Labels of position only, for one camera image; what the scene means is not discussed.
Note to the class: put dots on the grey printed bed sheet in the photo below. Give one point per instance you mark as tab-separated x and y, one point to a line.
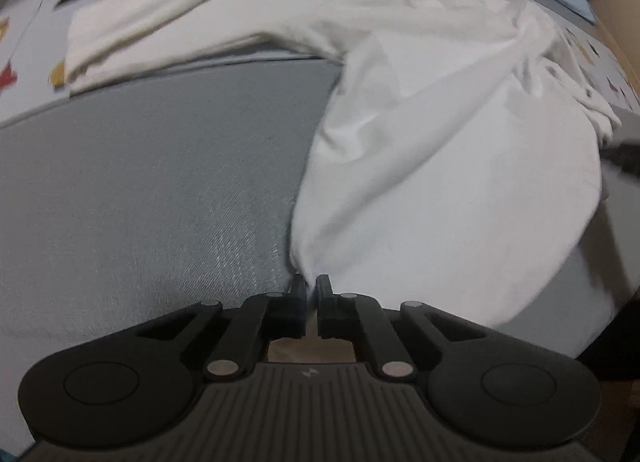
150	192

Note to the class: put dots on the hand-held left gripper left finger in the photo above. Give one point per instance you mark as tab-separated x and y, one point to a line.
298	311

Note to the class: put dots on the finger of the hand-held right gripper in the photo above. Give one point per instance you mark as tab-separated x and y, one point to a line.
622	156

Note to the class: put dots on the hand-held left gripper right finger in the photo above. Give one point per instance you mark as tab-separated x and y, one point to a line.
326	311

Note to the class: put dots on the white long-sleeve shirt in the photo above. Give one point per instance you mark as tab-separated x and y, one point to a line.
425	167

